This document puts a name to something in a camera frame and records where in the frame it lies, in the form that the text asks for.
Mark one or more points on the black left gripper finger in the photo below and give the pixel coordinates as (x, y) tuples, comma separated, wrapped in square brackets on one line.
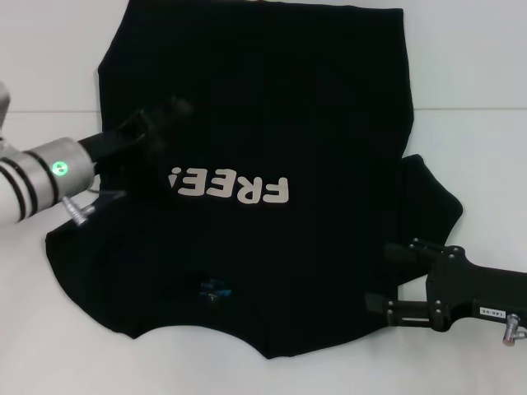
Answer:
[(157, 142), (177, 109)]

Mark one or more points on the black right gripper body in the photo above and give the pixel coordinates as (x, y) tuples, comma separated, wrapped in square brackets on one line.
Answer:
[(473, 288)]

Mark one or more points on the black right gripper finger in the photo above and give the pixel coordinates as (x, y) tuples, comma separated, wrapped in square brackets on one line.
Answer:
[(407, 310), (405, 252)]

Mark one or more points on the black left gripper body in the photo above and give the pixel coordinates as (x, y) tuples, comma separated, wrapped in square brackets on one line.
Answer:
[(119, 136)]

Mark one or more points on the black shirt with FREE print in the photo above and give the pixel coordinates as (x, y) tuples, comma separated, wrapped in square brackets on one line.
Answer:
[(288, 103)]

